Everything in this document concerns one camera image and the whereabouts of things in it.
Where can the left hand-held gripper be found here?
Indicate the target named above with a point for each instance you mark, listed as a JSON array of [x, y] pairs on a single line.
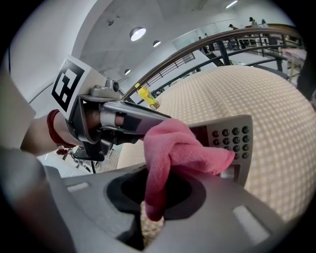
[[71, 84]]

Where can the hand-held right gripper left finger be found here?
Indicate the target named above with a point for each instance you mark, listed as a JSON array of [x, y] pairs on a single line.
[[93, 197]]

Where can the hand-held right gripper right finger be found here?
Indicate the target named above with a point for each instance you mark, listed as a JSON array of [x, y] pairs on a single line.
[[222, 222]]

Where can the pink cloth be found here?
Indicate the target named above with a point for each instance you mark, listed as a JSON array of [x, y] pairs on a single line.
[[172, 148]]

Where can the grey keypad device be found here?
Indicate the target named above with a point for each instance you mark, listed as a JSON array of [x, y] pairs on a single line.
[[228, 139]]

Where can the person's left forearm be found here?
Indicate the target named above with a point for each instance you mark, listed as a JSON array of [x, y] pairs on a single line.
[[37, 136]]

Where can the person's left hand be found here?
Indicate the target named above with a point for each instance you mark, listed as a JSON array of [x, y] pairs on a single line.
[[93, 119]]

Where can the yellow bottle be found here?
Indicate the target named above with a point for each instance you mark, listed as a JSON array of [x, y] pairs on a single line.
[[148, 96]]

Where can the black pendant lamp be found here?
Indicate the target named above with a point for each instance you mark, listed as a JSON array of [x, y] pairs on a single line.
[[156, 43], [127, 71], [137, 33]]

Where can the dark railing with wooden handrail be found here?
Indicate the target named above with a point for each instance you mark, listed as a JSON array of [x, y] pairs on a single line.
[[223, 54]]

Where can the round table with checked tablecloth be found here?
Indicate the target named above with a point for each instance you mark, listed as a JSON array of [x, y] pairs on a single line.
[[247, 98]]

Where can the white ceiling strip light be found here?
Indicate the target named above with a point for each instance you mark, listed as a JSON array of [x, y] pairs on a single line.
[[231, 4]]

